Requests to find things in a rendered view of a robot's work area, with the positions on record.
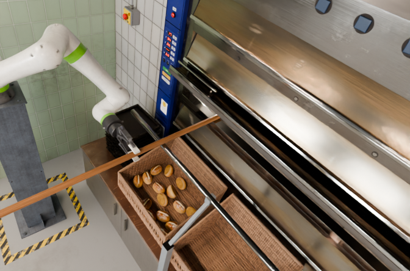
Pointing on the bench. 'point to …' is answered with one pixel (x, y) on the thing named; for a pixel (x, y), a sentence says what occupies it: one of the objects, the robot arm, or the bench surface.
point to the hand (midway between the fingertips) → (134, 152)
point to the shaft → (100, 169)
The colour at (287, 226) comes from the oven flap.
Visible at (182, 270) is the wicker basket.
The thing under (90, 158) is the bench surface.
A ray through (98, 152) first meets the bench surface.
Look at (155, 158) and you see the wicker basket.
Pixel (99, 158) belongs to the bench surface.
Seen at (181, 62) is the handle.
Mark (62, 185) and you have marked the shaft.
